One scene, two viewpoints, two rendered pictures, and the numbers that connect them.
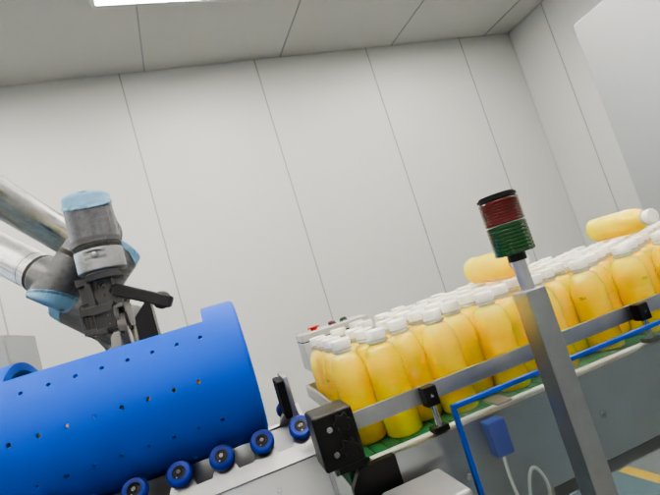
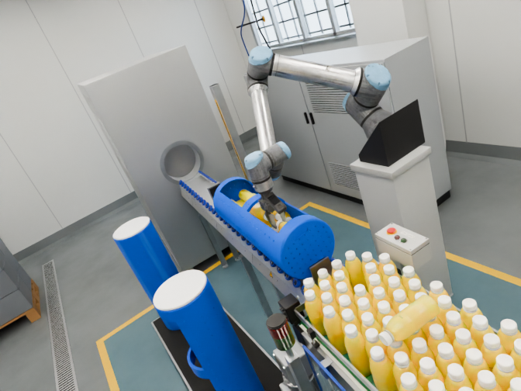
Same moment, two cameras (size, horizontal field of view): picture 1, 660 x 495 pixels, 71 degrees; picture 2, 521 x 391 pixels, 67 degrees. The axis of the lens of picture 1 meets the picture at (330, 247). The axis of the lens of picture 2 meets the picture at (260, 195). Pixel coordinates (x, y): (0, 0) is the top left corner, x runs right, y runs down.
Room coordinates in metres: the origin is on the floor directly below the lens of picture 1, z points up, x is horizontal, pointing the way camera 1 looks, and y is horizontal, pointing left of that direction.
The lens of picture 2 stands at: (0.80, -1.22, 2.08)
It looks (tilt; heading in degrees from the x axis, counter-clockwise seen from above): 24 degrees down; 87
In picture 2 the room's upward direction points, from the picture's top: 21 degrees counter-clockwise
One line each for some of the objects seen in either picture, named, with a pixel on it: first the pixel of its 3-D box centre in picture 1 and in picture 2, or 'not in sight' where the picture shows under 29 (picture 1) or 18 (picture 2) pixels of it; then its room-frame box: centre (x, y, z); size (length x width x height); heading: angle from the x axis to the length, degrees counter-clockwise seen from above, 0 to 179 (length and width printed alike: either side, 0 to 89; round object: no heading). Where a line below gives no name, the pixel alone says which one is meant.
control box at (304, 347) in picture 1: (335, 341); (402, 245); (1.32, 0.06, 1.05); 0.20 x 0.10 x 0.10; 106
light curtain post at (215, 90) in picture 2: not in sight; (253, 186); (0.91, 1.71, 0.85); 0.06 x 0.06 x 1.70; 16
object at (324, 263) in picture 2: (287, 405); (322, 272); (0.99, 0.18, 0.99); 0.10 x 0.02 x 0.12; 16
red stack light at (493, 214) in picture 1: (501, 212); (278, 326); (0.75, -0.28, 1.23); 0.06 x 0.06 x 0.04
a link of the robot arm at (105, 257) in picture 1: (100, 262); (262, 184); (0.90, 0.44, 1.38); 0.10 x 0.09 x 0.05; 15
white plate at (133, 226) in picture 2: not in sight; (131, 227); (-0.02, 1.43, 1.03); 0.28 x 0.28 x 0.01
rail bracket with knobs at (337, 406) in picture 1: (335, 437); (292, 309); (0.81, 0.09, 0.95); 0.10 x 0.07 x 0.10; 16
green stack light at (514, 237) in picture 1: (510, 238); (283, 337); (0.75, -0.28, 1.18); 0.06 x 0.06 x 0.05
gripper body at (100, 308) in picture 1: (107, 303); (267, 198); (0.90, 0.45, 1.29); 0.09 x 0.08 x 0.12; 105
